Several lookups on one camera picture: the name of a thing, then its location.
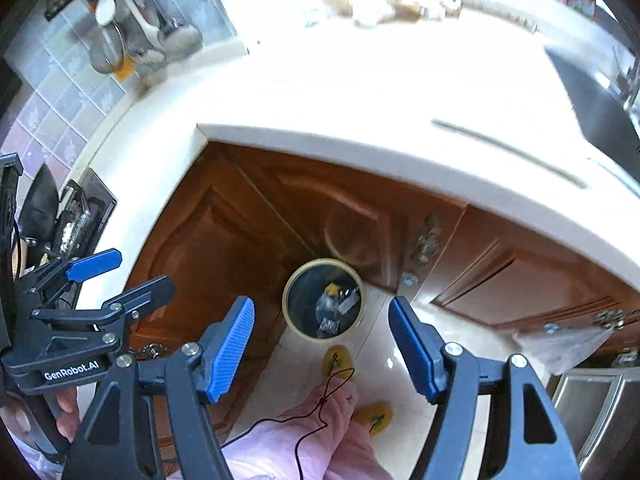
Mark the pink trousers leg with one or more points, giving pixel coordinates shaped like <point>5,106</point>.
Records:
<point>309,442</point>

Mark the wooden cabinet door left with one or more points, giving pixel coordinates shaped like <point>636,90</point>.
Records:
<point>243,220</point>

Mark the round trash bin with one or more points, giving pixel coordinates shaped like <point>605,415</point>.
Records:
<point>323,300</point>

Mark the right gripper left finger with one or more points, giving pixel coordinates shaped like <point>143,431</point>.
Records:
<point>118,439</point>

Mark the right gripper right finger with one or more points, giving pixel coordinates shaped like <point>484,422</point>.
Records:
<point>525,437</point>

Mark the clear plastic bag on handle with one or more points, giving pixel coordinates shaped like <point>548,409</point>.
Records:
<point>555,352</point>

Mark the hanging kitchen utensils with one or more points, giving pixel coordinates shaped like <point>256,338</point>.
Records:
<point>137,33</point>

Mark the wooden cabinet door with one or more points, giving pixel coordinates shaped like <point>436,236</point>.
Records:
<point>243,220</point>
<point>498,274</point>

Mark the yellow slipper near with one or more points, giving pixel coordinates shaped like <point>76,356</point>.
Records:
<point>375,418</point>

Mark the yellow slipper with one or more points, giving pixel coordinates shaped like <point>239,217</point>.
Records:
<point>375,418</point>
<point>337,363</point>

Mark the person's left hand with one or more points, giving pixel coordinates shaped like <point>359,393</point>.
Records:
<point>68,421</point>

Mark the yellow slipper far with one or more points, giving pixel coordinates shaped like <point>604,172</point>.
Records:
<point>337,363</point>

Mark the stainless steel sink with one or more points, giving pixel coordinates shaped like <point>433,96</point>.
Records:
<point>610,129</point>

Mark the wooden cabinet door right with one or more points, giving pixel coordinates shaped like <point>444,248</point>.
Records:
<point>498,274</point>

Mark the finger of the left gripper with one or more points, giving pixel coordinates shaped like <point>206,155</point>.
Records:
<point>49,282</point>
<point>127,308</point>

